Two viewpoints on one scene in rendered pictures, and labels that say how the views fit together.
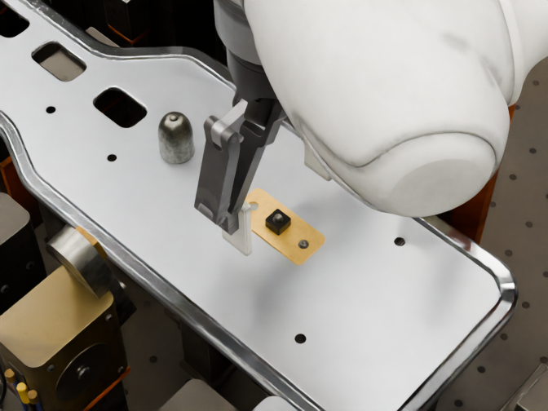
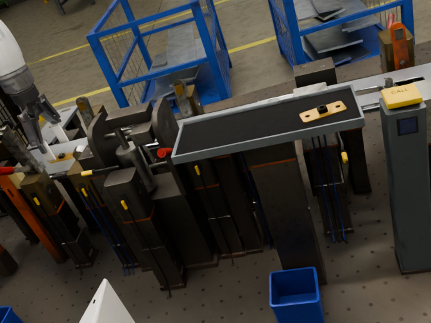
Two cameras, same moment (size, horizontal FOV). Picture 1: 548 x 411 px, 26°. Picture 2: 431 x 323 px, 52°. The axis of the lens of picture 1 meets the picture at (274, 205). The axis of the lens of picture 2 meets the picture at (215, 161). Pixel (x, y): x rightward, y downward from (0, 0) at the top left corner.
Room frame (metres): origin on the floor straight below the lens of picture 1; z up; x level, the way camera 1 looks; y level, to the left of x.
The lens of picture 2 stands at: (1.94, -0.15, 1.59)
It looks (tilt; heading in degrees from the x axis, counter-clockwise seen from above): 32 degrees down; 154
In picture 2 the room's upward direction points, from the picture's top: 20 degrees counter-clockwise
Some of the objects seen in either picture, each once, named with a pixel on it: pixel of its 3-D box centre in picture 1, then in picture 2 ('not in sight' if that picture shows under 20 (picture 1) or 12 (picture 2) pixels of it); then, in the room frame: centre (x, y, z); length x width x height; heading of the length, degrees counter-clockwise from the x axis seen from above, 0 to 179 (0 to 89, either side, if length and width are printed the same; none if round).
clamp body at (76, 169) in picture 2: not in sight; (108, 219); (0.85, -0.01, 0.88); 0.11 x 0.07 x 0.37; 137
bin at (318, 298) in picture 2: not in sight; (296, 298); (1.37, 0.20, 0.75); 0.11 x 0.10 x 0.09; 47
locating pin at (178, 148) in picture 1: (175, 139); not in sight; (0.67, 0.09, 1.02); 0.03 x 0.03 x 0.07
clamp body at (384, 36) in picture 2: not in sight; (397, 88); (1.15, 0.91, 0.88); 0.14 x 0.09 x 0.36; 137
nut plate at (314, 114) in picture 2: not in sight; (322, 109); (1.39, 0.36, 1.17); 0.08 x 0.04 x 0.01; 59
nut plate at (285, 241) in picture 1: (278, 223); (61, 156); (0.58, 0.00, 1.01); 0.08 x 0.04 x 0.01; 47
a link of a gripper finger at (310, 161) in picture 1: (320, 147); (46, 151); (0.62, -0.04, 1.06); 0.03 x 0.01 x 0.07; 47
